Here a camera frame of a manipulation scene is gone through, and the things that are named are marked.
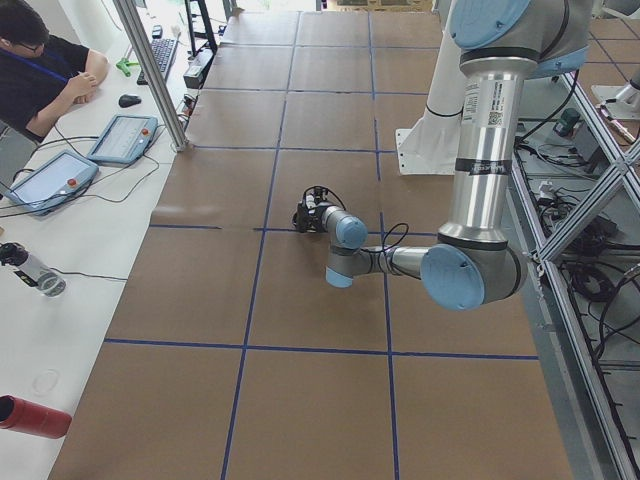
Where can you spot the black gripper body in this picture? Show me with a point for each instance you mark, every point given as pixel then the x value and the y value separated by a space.
pixel 311 219

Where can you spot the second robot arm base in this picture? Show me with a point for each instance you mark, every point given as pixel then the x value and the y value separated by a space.
pixel 619 102

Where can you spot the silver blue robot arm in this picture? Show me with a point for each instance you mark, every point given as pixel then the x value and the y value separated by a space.
pixel 490 48

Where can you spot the brown paper table cover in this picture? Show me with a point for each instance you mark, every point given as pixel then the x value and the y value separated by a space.
pixel 230 357

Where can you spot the far blue teach pendant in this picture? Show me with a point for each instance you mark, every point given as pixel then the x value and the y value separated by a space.
pixel 124 140

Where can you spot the blue teach pendant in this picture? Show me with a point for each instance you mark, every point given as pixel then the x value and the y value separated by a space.
pixel 57 182
pixel 124 140

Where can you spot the black computer mouse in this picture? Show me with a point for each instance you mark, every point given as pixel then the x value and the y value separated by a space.
pixel 129 100

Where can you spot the black keyboard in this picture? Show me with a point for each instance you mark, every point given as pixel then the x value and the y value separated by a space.
pixel 164 51

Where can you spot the green plastic tool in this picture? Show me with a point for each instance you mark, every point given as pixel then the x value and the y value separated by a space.
pixel 124 65

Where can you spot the near blue teach pendant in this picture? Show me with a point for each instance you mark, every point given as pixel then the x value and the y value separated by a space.
pixel 57 182

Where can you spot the clear water bottle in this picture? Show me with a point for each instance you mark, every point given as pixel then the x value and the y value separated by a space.
pixel 31 270

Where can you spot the person in black shirt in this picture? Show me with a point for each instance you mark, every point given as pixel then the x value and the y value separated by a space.
pixel 42 75

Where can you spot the red bottle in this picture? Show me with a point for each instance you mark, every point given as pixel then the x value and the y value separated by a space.
pixel 23 416

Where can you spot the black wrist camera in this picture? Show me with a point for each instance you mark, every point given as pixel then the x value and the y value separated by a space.
pixel 315 195

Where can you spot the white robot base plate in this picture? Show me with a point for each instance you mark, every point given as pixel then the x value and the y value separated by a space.
pixel 426 154

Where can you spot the grey aluminium frame post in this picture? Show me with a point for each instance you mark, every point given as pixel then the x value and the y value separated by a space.
pixel 133 26

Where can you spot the aluminium frame rail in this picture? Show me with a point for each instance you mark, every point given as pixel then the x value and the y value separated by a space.
pixel 575 198

